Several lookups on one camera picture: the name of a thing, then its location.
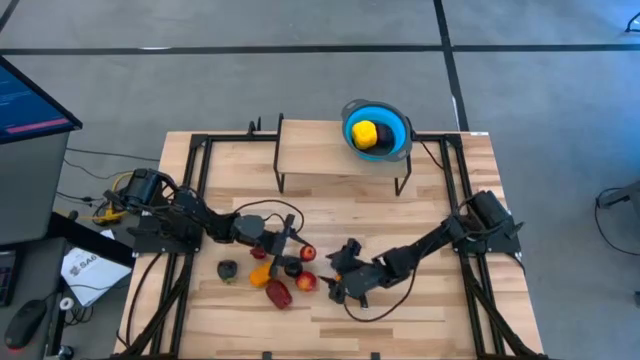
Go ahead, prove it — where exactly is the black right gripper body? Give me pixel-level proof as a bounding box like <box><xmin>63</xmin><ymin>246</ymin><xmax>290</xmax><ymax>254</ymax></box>
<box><xmin>338</xmin><ymin>262</ymin><xmax>389</xmax><ymax>300</ymax></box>

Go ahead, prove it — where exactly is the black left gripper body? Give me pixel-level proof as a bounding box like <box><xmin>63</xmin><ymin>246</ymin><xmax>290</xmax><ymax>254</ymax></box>
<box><xmin>259</xmin><ymin>230</ymin><xmax>288</xmax><ymax>258</ymax></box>

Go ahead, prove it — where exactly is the orange bell pepper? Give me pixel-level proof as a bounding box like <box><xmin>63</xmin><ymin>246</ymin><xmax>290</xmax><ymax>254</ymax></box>
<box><xmin>248</xmin><ymin>262</ymin><xmax>275</xmax><ymax>289</ymax></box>

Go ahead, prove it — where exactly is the dark red bell pepper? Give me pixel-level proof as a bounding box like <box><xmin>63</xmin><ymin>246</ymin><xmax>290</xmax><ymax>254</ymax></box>
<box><xmin>264</xmin><ymin>279</ymin><xmax>294</xmax><ymax>311</ymax></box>

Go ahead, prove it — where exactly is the dark fruit with green leaf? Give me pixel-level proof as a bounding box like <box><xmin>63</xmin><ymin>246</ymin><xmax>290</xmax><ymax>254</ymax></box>
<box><xmin>217</xmin><ymin>259</ymin><xmax>240</xmax><ymax>285</ymax></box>

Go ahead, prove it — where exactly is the yellow bell pepper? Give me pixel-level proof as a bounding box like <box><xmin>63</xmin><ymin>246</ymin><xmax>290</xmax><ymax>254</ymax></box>
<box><xmin>351</xmin><ymin>120</ymin><xmax>379</xmax><ymax>151</ymax></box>

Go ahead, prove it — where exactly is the blue collapsible bowl grey rim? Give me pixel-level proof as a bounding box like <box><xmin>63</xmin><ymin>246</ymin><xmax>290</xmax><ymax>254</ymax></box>
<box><xmin>341</xmin><ymin>98</ymin><xmax>414</xmax><ymax>163</ymax></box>

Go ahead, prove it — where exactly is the wooden shelf with black legs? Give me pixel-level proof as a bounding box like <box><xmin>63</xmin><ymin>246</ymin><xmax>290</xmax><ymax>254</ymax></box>
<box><xmin>272</xmin><ymin>113</ymin><xmax>414</xmax><ymax>197</ymax></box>

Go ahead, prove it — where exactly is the yellow clamp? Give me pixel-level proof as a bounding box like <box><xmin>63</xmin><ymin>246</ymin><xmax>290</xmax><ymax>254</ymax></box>
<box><xmin>92</xmin><ymin>172</ymin><xmax>126</xmax><ymax>225</ymax></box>

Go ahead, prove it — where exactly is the white printed paper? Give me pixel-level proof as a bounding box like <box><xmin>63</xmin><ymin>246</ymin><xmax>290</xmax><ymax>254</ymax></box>
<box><xmin>60</xmin><ymin>245</ymin><xmax>133</xmax><ymax>308</ymax></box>

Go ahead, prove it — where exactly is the black desk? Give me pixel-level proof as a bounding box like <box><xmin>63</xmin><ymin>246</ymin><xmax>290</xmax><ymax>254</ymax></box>
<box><xmin>0</xmin><ymin>212</ymin><xmax>136</xmax><ymax>360</ymax></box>

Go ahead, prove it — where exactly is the black computer mouse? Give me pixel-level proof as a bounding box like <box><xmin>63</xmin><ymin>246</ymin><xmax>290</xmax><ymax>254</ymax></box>
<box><xmin>3</xmin><ymin>298</ymin><xmax>49</xmax><ymax>351</ymax></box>

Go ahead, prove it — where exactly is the black keyboard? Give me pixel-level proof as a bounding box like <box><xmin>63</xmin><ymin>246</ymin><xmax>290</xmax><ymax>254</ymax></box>
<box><xmin>0</xmin><ymin>249</ymin><xmax>19</xmax><ymax>307</ymax></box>

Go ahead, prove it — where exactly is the dark screen monitor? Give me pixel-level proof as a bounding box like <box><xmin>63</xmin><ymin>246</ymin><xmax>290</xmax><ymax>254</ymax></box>
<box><xmin>0</xmin><ymin>54</ymin><xmax>84</xmax><ymax>146</ymax></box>

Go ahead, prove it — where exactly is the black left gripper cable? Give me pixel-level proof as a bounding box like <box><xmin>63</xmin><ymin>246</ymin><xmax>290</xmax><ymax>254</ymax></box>
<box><xmin>233</xmin><ymin>198</ymin><xmax>306</xmax><ymax>236</ymax></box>

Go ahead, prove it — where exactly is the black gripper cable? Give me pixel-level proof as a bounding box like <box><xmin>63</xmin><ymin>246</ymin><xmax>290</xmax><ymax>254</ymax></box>
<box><xmin>343</xmin><ymin>267</ymin><xmax>419</xmax><ymax>324</ymax></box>
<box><xmin>233</xmin><ymin>198</ymin><xmax>306</xmax><ymax>236</ymax></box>

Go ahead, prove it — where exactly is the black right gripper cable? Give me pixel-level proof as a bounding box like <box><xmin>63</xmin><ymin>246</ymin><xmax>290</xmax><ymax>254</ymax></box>
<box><xmin>343</xmin><ymin>267</ymin><xmax>419</xmax><ymax>324</ymax></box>

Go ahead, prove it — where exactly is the black aluminium rig frame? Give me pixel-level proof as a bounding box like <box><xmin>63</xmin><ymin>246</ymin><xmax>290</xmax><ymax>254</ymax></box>
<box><xmin>114</xmin><ymin>130</ymin><xmax>549</xmax><ymax>360</ymax></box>

